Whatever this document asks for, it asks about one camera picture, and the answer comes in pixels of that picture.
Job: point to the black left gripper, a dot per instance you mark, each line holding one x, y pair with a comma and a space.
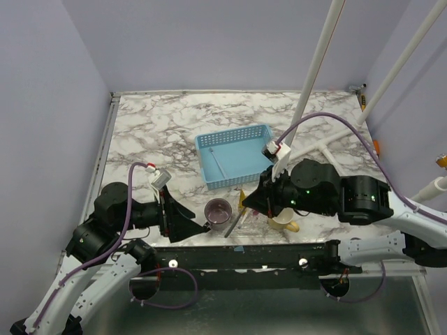
164, 214

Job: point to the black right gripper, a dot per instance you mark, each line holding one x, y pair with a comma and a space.
271, 195

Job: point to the yellow toothpaste tube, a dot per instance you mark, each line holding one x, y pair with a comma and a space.
242, 196

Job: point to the clear textured glass tray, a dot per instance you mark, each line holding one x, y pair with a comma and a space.
254, 228

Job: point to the yellow ceramic mug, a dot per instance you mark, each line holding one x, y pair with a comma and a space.
284, 221

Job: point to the purple grey mug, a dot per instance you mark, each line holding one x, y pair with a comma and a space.
218, 213

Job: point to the light blue plastic basket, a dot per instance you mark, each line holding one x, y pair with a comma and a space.
239, 151

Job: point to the white toothbrush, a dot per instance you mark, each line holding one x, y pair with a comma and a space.
243, 219

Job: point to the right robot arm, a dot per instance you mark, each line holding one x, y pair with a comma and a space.
419, 233

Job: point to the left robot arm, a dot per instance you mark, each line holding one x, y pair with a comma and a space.
72, 299

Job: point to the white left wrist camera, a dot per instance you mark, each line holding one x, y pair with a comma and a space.
158, 178

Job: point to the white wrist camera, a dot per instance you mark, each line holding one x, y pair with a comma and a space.
279, 155
158, 178

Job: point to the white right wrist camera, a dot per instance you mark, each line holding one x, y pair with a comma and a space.
279, 155

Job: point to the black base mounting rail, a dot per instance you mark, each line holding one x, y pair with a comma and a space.
248, 267

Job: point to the aluminium table edge rail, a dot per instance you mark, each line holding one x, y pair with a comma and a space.
95, 183

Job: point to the white pvc pipe frame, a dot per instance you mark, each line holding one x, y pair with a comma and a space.
435, 187

